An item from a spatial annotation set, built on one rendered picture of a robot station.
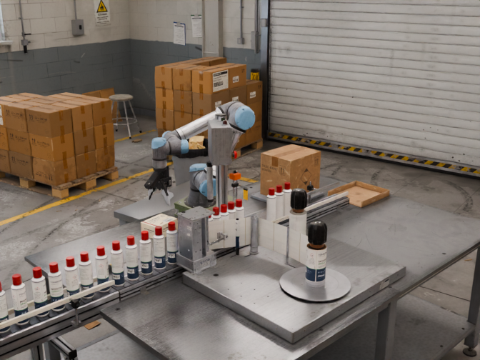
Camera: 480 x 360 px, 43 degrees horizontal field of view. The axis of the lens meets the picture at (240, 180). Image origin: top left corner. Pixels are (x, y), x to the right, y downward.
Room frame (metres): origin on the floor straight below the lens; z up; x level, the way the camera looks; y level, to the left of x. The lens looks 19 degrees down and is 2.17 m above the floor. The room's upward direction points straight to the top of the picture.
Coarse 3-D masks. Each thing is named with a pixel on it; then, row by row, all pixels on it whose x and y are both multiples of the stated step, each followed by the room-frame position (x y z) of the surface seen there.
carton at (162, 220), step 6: (156, 216) 3.07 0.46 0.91; (162, 216) 3.07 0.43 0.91; (168, 216) 3.07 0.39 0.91; (144, 222) 2.98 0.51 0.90; (150, 222) 2.98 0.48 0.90; (156, 222) 2.98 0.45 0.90; (162, 222) 2.98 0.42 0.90; (168, 222) 2.98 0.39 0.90; (144, 228) 2.97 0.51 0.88; (150, 228) 2.94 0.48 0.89; (162, 228) 2.95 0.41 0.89; (150, 234) 2.94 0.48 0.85
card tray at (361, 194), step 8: (352, 184) 3.75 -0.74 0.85; (360, 184) 3.76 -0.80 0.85; (368, 184) 3.71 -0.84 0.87; (328, 192) 3.58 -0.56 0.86; (336, 192) 3.64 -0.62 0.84; (352, 192) 3.65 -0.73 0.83; (360, 192) 3.65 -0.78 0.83; (368, 192) 3.65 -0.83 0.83; (376, 192) 3.65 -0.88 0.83; (384, 192) 3.56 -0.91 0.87; (352, 200) 3.51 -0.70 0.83; (360, 200) 3.51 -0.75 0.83; (368, 200) 3.44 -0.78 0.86; (376, 200) 3.50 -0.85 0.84
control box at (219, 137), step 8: (208, 120) 2.95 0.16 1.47; (216, 120) 2.95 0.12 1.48; (208, 128) 2.93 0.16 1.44; (216, 128) 2.80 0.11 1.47; (224, 128) 2.80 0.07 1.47; (208, 136) 2.94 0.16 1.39; (216, 136) 2.80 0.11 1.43; (224, 136) 2.80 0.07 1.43; (208, 144) 2.95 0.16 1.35; (216, 144) 2.79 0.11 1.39; (224, 144) 2.80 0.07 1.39; (208, 152) 2.95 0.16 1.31; (216, 152) 2.79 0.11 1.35; (224, 152) 2.80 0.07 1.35; (216, 160) 2.79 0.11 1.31; (224, 160) 2.80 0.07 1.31
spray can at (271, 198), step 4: (272, 188) 3.03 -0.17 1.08; (272, 192) 3.01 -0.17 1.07; (268, 196) 3.01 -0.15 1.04; (272, 196) 3.00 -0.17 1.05; (268, 200) 3.01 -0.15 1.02; (272, 200) 3.00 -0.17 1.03; (268, 204) 3.01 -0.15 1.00; (272, 204) 3.00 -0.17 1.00; (268, 208) 3.01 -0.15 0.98; (272, 208) 3.00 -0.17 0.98; (268, 212) 3.01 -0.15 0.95; (272, 212) 3.00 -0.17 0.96; (268, 216) 3.01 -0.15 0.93; (272, 216) 3.00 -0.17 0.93; (268, 220) 3.01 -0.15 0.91; (272, 220) 3.00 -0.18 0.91
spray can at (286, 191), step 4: (284, 184) 3.11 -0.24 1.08; (288, 184) 3.10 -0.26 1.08; (284, 188) 3.11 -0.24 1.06; (288, 188) 3.10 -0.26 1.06; (284, 192) 3.10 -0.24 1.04; (288, 192) 3.09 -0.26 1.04; (284, 196) 3.10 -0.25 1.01; (288, 196) 3.09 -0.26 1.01; (284, 200) 3.10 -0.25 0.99; (288, 200) 3.09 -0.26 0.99; (284, 204) 3.09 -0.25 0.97; (288, 204) 3.09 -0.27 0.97; (284, 208) 3.09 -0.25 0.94; (288, 208) 3.09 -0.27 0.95; (284, 212) 3.09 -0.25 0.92; (288, 212) 3.09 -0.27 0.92
